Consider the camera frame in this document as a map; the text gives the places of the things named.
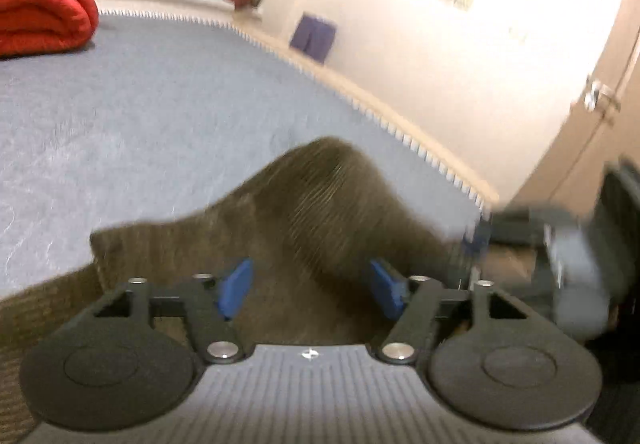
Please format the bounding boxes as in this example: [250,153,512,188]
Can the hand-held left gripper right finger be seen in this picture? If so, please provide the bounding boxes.
[368,259,532,365]

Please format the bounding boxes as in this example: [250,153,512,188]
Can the olive brown knitted sweater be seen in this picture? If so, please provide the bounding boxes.
[0,136,475,444]

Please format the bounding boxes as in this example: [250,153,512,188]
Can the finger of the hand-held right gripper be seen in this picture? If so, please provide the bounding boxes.
[457,216,496,285]

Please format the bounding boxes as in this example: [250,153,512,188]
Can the metal door handle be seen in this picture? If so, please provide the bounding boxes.
[583,78,622,114]

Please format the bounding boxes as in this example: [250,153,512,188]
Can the purple shorts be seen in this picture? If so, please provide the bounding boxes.
[289,12,338,65]

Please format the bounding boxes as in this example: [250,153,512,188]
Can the red folded blanket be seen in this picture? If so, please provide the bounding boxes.
[0,0,100,58]

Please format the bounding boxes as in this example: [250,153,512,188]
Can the beige door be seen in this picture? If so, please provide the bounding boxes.
[502,19,640,225]

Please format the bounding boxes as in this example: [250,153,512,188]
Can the grey quilted mat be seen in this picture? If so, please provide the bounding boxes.
[0,8,490,301]

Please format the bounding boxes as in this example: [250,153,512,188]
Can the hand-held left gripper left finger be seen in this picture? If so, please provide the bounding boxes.
[91,258,255,365]

